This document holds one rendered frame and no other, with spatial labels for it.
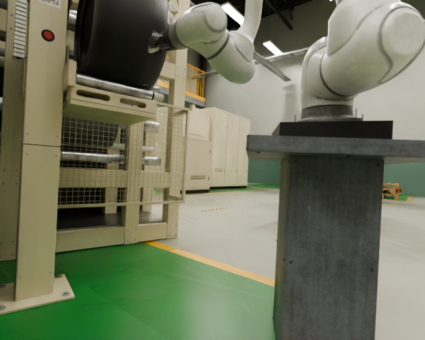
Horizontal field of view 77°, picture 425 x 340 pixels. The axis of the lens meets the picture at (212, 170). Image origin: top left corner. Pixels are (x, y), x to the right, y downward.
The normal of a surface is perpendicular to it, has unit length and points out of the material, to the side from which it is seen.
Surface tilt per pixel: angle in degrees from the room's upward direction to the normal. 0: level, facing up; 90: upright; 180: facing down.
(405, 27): 98
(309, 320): 90
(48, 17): 90
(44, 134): 90
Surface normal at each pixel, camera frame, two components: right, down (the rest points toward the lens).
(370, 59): -0.65, 0.62
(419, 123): -0.62, -0.03
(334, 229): -0.14, 0.00
